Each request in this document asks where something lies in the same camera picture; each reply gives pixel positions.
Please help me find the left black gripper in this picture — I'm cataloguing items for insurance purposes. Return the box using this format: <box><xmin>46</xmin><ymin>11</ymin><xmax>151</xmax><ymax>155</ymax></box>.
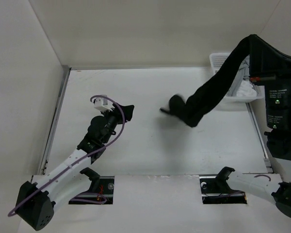
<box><xmin>100</xmin><ymin>103</ymin><xmax>134</xmax><ymax>144</ymax></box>

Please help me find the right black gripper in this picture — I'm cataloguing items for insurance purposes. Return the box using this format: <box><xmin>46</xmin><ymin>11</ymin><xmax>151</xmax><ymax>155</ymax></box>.
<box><xmin>247</xmin><ymin>33</ymin><xmax>291</xmax><ymax>128</ymax></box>

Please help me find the black tank top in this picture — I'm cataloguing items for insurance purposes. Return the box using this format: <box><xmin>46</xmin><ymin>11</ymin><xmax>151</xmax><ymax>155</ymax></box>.
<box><xmin>160</xmin><ymin>35</ymin><xmax>251</xmax><ymax>128</ymax></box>

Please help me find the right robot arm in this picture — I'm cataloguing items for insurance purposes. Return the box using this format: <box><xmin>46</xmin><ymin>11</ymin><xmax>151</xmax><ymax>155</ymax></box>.
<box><xmin>215</xmin><ymin>34</ymin><xmax>291</xmax><ymax>218</ymax></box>

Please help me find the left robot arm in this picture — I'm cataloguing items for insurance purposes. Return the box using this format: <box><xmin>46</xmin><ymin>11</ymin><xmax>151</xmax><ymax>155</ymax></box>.
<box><xmin>15</xmin><ymin>104</ymin><xmax>134</xmax><ymax>231</ymax></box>

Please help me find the white plastic basket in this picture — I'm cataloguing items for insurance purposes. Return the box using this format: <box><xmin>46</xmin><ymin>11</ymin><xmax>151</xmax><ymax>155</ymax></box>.
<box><xmin>209</xmin><ymin>52</ymin><xmax>265</xmax><ymax>104</ymax></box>

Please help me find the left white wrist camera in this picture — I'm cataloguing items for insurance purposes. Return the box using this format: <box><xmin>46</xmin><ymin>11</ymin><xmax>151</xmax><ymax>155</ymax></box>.
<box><xmin>91</xmin><ymin>95</ymin><xmax>110</xmax><ymax>112</ymax></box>

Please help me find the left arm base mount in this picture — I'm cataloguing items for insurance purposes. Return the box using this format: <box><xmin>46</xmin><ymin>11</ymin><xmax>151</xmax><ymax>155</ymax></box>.
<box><xmin>68</xmin><ymin>168</ymin><xmax>115</xmax><ymax>205</ymax></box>

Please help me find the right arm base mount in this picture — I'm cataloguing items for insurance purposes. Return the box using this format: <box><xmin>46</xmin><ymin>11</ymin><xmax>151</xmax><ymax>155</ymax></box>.
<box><xmin>199</xmin><ymin>167</ymin><xmax>247</xmax><ymax>204</ymax></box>

